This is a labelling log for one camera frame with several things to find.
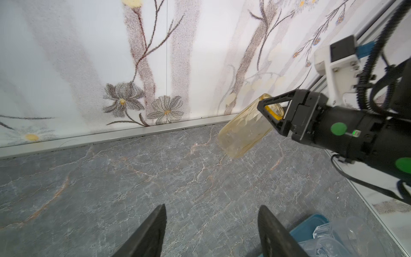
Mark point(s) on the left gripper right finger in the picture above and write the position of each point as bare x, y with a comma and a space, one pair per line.
276, 241

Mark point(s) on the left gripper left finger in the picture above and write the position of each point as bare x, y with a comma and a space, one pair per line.
147, 240

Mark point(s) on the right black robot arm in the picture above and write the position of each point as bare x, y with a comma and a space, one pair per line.
401, 99

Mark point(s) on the teal plastic tray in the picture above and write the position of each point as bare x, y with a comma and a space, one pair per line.
304, 231

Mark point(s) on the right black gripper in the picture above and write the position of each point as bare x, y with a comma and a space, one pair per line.
381, 143

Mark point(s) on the yellow tall plastic cup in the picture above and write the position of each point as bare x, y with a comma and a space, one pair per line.
245, 130

